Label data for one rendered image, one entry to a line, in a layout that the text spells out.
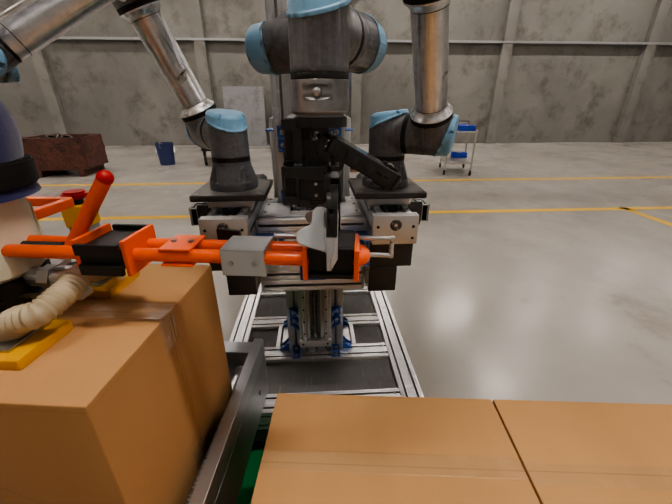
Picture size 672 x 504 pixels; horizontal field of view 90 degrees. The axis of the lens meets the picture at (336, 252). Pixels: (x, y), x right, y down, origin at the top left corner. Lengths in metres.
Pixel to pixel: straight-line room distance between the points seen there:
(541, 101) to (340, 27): 12.81
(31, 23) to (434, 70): 0.86
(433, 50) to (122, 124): 11.91
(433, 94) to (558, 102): 12.58
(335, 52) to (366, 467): 0.81
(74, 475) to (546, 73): 13.17
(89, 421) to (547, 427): 0.97
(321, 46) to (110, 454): 0.60
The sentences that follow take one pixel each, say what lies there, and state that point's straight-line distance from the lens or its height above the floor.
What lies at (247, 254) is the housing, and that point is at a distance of 0.52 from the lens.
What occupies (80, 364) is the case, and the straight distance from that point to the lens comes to 0.63.
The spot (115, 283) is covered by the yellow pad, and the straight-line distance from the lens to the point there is 0.80.
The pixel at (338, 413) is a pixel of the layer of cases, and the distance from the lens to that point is 0.98.
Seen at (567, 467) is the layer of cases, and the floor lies 0.54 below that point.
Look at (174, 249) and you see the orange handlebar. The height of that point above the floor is 1.09.
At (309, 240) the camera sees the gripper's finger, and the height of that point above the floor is 1.12.
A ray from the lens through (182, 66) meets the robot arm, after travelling 1.21.
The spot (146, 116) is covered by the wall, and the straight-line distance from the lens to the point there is 12.22.
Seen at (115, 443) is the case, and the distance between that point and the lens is 0.63.
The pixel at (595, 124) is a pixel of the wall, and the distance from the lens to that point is 14.41.
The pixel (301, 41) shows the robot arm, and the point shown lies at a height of 1.36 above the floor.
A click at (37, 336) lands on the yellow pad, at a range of 0.70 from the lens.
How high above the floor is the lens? 1.30
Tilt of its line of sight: 24 degrees down
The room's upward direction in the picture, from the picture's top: straight up
